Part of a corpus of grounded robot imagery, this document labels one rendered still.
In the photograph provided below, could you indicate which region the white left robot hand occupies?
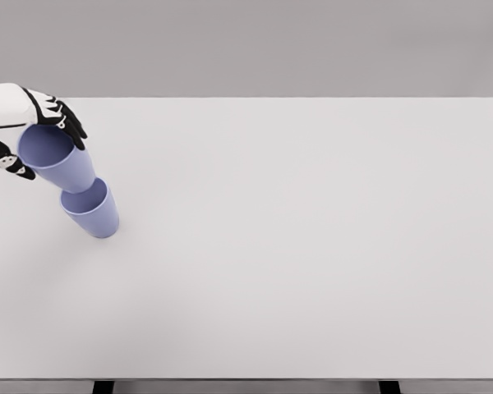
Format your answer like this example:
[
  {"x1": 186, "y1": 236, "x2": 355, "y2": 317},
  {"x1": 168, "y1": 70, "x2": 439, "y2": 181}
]
[{"x1": 0, "y1": 83, "x2": 88, "y2": 181}]

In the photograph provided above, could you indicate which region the lavender blue plastic cup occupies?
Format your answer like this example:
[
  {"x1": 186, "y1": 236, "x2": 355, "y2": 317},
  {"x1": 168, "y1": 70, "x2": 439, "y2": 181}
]
[
  {"x1": 16, "y1": 123, "x2": 97, "y2": 195},
  {"x1": 59, "y1": 176, "x2": 120, "y2": 240}
]

